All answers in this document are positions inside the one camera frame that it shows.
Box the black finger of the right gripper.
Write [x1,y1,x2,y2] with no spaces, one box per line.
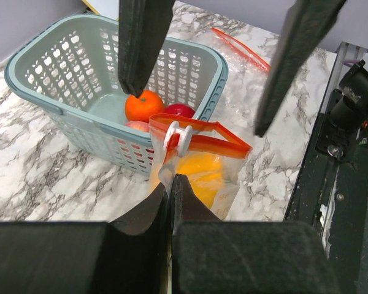
[118,0,174,97]
[254,0,345,137]

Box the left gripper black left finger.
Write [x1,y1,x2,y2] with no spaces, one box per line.
[0,185,168,293]

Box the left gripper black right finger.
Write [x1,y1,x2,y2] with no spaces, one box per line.
[171,175,340,293]

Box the orange toy tangerine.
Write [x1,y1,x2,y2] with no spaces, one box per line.
[125,90,165,123]

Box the yellow toy bell pepper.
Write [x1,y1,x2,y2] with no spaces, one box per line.
[177,153,224,208]

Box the clear zip bag orange zipper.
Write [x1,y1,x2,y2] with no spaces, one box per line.
[149,113,252,219]

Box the blue white plastic basket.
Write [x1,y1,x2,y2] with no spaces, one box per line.
[4,14,229,176]

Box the pink toy peach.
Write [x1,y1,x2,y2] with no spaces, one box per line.
[125,121,150,132]

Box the small whiteboard wooden frame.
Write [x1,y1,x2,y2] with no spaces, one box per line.
[82,0,120,21]

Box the black mounting rail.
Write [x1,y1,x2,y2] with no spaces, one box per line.
[283,41,368,294]

